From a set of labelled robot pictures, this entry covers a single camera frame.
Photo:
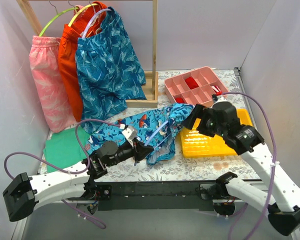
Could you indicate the floral table mat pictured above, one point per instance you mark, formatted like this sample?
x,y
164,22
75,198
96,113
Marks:
x,y
180,168

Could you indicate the teal leaf print shorts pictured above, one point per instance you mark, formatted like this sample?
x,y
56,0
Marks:
x,y
108,70

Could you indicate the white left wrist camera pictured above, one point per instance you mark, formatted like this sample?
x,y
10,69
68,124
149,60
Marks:
x,y
129,133

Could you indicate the red white striped cloth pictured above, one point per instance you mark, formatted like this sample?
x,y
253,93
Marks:
x,y
217,90

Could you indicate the red rolled cloth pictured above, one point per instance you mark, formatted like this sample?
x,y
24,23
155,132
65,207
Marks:
x,y
191,83

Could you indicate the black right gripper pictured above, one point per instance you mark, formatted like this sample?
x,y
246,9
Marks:
x,y
198,118

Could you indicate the translucent white hanger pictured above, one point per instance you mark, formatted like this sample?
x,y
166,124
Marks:
x,y
94,24

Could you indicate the yellow plastic tray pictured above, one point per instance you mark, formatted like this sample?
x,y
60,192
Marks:
x,y
195,145

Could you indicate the yellow hanger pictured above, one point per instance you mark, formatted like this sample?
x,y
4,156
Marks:
x,y
82,10

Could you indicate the pink patterned shorts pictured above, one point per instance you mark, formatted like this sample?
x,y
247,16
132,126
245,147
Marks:
x,y
43,59

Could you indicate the blue shark print shorts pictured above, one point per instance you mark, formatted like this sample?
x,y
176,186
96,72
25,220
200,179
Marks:
x,y
146,123

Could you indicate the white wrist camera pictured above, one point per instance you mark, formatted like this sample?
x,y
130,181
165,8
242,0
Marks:
x,y
129,133
218,98

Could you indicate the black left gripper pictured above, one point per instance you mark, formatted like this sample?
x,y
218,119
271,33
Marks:
x,y
136,150

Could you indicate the pink divided organizer box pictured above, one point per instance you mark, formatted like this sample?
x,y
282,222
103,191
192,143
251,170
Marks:
x,y
205,77

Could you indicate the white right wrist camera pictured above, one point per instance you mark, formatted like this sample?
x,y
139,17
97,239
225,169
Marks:
x,y
218,98

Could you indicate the red cloth in corner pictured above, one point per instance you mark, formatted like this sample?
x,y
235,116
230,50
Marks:
x,y
179,100

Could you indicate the wooden clothes rack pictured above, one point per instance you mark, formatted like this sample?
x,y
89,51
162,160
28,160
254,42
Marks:
x,y
150,88

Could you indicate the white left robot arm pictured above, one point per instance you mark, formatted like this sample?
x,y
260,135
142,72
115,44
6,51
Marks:
x,y
27,193

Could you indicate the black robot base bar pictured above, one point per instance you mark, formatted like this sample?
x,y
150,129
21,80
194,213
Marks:
x,y
202,195

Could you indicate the orange shorts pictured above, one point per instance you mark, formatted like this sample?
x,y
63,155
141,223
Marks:
x,y
66,58

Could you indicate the green folded cloth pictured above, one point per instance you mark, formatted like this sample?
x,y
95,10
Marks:
x,y
63,149

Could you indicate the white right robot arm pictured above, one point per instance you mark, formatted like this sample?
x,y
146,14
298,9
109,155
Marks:
x,y
281,203

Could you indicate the pale blue hanger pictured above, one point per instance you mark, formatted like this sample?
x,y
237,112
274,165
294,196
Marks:
x,y
155,133

